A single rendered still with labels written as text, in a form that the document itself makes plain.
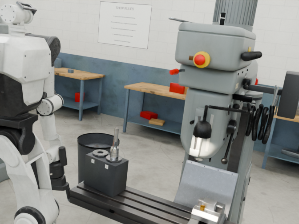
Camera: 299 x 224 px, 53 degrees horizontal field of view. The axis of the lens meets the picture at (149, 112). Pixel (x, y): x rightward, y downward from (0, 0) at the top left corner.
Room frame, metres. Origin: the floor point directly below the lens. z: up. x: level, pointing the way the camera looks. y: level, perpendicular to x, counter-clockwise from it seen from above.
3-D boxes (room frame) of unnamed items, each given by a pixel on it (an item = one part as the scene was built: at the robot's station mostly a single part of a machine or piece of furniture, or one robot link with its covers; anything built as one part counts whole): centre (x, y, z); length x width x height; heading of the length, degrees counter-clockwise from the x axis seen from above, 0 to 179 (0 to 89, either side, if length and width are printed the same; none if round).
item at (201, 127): (1.16, -0.22, 1.49); 0.07 x 0.07 x 0.06
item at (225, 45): (1.36, -0.27, 1.81); 0.47 x 0.26 x 0.16; 157
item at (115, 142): (1.56, 0.17, 1.26); 0.03 x 0.03 x 0.11
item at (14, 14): (1.17, 0.54, 1.84); 0.10 x 0.07 x 0.09; 169
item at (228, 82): (1.38, -0.28, 1.68); 0.34 x 0.24 x 0.10; 157
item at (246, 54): (1.32, -0.41, 1.79); 0.45 x 0.04 x 0.04; 157
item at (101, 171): (1.58, 0.21, 1.04); 0.22 x 0.12 x 0.20; 59
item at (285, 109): (1.49, -0.69, 1.62); 0.20 x 0.09 x 0.21; 157
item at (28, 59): (1.19, 0.59, 1.63); 0.34 x 0.30 x 0.36; 169
